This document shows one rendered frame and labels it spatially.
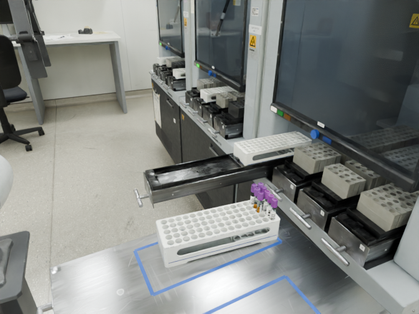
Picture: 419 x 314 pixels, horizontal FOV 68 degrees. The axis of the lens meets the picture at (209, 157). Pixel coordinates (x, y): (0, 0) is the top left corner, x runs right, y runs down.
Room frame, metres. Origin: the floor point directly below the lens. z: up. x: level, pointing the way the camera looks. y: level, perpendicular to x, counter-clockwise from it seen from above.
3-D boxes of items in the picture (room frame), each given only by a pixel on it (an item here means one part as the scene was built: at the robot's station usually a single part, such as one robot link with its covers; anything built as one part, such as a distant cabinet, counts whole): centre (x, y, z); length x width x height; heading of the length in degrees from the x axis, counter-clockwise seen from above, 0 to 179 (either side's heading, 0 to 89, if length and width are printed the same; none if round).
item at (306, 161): (0.96, -0.34, 0.85); 0.12 x 0.02 x 0.06; 23
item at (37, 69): (0.63, 0.35, 1.26); 0.03 x 0.01 x 0.07; 112
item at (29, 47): (0.61, 0.34, 1.29); 0.03 x 0.01 x 0.05; 22
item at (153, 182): (1.01, -0.08, 0.78); 0.73 x 0.14 x 0.09; 113
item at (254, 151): (1.08, -0.25, 0.83); 0.30 x 0.10 x 0.06; 113
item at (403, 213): (0.68, -0.48, 0.85); 0.12 x 0.02 x 0.06; 23
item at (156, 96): (2.67, 0.49, 0.43); 0.27 x 0.02 x 0.36; 23
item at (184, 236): (0.60, -0.02, 0.85); 0.30 x 0.10 x 0.06; 110
